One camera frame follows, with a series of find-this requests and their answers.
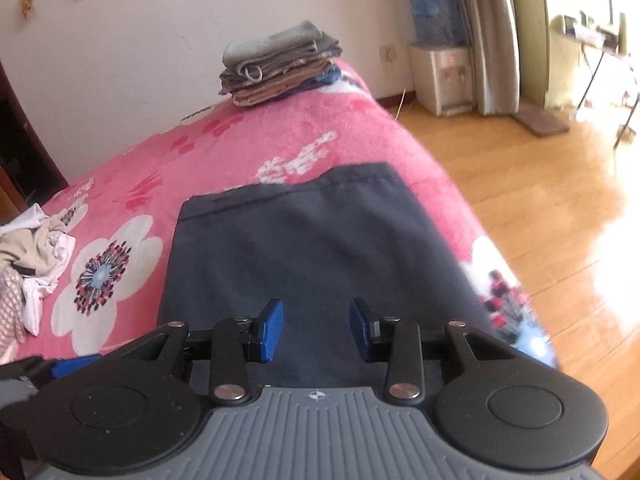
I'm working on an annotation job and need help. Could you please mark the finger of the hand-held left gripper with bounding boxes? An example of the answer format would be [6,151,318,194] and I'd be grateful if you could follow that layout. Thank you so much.
[20,354,103,386]

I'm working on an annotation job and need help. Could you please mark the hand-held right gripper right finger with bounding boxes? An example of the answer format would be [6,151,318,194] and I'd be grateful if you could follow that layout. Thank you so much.
[349,297,516,403]

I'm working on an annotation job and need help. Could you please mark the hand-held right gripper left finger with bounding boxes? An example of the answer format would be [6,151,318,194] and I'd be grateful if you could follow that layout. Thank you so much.
[132,298,285,403]

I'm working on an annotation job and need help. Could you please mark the black pants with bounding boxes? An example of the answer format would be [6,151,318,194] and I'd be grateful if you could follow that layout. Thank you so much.
[156,161,501,391]

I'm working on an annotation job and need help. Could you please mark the pile of unfolded clothes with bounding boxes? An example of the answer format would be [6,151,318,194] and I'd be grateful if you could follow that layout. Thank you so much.
[0,203,77,356]

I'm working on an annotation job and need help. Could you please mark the stack of folded clothes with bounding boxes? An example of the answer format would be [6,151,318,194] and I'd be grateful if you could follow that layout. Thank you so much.
[219,21,345,107]

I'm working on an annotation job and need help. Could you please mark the pink floral blanket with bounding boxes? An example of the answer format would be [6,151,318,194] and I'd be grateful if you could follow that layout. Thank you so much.
[0,57,557,376]

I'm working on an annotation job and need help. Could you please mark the dark wooden headboard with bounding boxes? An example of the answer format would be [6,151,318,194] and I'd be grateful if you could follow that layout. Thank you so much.
[0,60,68,226]

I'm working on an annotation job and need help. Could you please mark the white water dispenser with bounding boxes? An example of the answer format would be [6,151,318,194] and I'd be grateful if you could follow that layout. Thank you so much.
[409,42,475,116]

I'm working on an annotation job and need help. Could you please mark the brown floor mat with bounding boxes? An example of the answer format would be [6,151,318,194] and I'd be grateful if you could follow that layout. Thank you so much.
[511,105,571,137]

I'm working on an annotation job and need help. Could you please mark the beige curtain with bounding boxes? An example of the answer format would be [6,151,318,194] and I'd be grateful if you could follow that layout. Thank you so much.
[452,0,521,116]

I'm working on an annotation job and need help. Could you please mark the folding table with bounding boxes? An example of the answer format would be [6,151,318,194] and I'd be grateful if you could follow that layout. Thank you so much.
[550,10,640,148]

